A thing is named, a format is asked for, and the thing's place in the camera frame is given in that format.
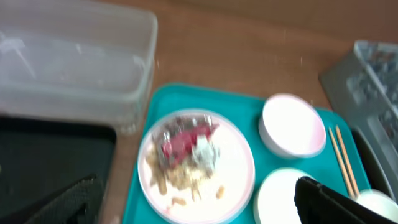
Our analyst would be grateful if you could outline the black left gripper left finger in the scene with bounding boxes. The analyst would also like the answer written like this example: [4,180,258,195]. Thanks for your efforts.
[1,174,104,224]

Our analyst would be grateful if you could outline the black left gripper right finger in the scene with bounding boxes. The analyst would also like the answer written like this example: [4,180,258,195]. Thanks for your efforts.
[294,177,394,224]

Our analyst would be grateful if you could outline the white shallow bowl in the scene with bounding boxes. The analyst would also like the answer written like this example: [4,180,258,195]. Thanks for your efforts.
[253,167,309,224]

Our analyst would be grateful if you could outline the small white cup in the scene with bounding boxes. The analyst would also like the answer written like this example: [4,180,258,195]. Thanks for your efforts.
[355,189,397,223]

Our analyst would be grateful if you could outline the pink rimmed bowl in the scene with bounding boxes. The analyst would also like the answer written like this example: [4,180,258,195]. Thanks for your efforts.
[258,93,326,159]

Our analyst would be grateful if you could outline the red foil snack wrapper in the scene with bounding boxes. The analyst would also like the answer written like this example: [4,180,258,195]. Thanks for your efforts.
[152,114,219,169]

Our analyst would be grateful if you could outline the white tissue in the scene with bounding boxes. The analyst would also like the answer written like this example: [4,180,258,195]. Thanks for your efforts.
[192,135,220,172]

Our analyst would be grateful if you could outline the grey dishwasher rack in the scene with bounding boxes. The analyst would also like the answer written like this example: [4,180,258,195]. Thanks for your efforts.
[319,40,397,200]

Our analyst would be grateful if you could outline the right wooden chopstick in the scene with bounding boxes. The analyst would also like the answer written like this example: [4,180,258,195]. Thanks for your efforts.
[335,126,360,198]

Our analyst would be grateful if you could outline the wooden chopstick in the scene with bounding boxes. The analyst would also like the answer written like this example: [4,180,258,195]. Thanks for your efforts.
[328,128,356,199]
[335,126,360,198]

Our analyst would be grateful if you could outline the black tray bin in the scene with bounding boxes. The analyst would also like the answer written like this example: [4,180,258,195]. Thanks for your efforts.
[1,117,116,223]

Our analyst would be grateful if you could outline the left wooden chopstick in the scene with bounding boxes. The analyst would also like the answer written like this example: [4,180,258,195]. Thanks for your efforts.
[328,128,356,199]

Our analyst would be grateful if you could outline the pile of peanut shells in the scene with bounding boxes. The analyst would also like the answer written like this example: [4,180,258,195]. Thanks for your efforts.
[146,147,216,202]

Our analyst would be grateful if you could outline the pink dinner plate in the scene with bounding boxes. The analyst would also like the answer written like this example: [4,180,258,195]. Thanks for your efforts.
[136,108,255,223]

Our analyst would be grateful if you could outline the teal serving tray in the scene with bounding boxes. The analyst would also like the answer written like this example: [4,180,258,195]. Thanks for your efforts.
[121,82,373,224]

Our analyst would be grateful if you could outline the clear plastic bin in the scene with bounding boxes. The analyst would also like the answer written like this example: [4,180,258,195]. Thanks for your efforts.
[1,0,158,133]

